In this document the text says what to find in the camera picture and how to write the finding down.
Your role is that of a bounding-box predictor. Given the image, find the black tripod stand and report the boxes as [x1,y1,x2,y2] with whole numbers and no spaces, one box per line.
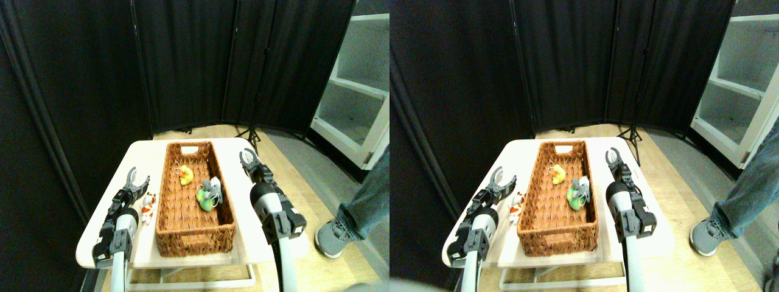
[235,123,262,158]
[617,123,643,168]

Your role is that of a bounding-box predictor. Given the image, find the white and orange toy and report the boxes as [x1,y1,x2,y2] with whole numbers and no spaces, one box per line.
[509,191,526,225]
[141,192,158,226]

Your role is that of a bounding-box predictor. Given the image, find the white shelf unit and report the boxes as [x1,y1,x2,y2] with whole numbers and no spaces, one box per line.
[309,15,390,171]
[690,15,779,170]

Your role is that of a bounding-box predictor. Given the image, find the low white table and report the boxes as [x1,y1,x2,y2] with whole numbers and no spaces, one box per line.
[75,137,310,290]
[442,137,676,290]

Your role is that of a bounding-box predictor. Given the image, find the light green toy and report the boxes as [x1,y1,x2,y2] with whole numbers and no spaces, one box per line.
[566,187,586,212]
[196,189,218,214]

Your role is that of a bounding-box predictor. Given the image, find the brown wicker basket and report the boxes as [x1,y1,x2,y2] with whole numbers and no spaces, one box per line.
[517,140,600,256]
[155,141,237,257]

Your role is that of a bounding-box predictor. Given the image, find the grey toy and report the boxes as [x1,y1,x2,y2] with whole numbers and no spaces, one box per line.
[575,175,592,204]
[203,176,223,207]

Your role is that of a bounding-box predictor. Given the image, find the person's legs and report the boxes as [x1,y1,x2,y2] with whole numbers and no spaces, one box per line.
[690,116,779,257]
[315,146,390,259]

